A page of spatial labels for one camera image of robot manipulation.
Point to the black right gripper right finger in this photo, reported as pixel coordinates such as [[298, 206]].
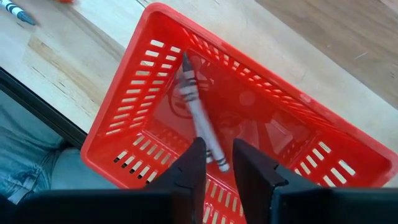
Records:
[[252, 174]]

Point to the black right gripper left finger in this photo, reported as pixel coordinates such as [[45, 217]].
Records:
[[192, 168]]

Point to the grey crayon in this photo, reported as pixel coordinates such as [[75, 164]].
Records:
[[15, 11], [199, 115]]

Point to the clear plastic bag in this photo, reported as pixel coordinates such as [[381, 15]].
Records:
[[248, 99]]

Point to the red plastic basket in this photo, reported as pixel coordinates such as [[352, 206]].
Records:
[[342, 137]]

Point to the person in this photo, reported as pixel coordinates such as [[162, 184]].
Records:
[[25, 149]]

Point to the orange crayon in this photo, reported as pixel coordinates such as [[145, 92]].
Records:
[[65, 1]]

